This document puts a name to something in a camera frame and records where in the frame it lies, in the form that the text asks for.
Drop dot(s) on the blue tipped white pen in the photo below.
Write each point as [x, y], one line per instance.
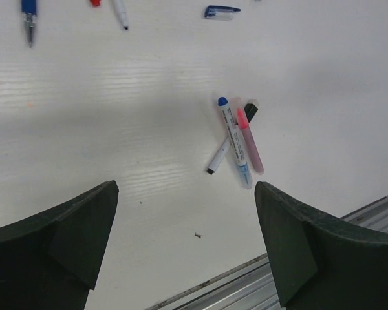
[235, 142]

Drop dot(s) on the black cap marker centre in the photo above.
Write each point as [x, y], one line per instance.
[226, 148]

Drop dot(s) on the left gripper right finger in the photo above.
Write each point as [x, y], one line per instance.
[319, 261]

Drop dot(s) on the aluminium rail frame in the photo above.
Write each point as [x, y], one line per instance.
[251, 285]

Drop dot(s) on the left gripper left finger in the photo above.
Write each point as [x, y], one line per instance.
[52, 260]

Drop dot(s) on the blue clip pen cap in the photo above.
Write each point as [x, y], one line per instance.
[220, 13]

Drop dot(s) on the red transparent pen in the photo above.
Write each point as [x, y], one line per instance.
[243, 115]

